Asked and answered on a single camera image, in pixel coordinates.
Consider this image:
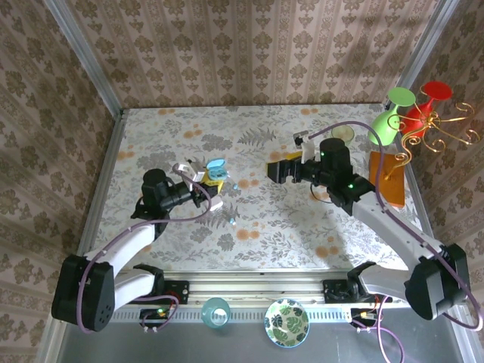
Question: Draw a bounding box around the blue earbud charging case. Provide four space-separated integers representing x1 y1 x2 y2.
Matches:
206 158 228 182

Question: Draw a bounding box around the translucent green cup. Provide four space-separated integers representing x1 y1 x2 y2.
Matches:
330 124 356 147

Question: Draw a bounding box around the green plastic wine glass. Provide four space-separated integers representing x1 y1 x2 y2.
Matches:
367 86 417 147

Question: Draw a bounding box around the orange wooden base board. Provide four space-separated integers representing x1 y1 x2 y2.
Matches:
368 150 406 208

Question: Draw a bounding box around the red plastic wine glass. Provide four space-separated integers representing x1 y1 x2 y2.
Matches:
400 81 454 139

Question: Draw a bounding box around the teal glass tumbler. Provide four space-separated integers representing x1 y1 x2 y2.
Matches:
200 296 231 330

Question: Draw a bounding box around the black controller board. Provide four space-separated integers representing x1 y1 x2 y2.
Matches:
349 308 380 328
140 308 175 328

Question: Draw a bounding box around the leaf print bowl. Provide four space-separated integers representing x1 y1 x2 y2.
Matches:
263 297 311 348

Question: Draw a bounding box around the aluminium table side rail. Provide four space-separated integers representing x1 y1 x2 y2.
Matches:
401 166 430 234
77 109 128 260

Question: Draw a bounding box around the aluminium mounting rail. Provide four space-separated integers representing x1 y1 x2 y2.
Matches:
111 268 413 323

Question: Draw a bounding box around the gold wire stand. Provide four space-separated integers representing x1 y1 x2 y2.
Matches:
386 85 483 179

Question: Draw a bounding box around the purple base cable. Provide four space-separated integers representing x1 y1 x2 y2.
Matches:
355 296 405 363
140 295 179 334

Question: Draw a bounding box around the aluminium frame post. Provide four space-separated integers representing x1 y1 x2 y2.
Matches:
42 0 124 116
395 0 461 105

